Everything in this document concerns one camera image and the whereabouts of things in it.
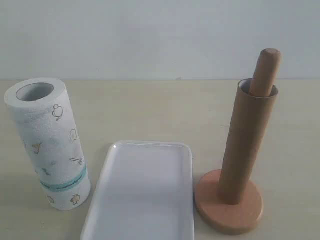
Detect brown cardboard tube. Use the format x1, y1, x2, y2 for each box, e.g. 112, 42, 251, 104
218, 78, 278, 205

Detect printed white paper towel roll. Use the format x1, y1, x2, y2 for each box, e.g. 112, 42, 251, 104
4, 78, 91, 211

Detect wooden paper towel holder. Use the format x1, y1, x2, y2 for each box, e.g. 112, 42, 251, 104
194, 48, 281, 235

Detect white rectangular tray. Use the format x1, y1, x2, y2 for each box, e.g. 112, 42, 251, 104
80, 140, 195, 240

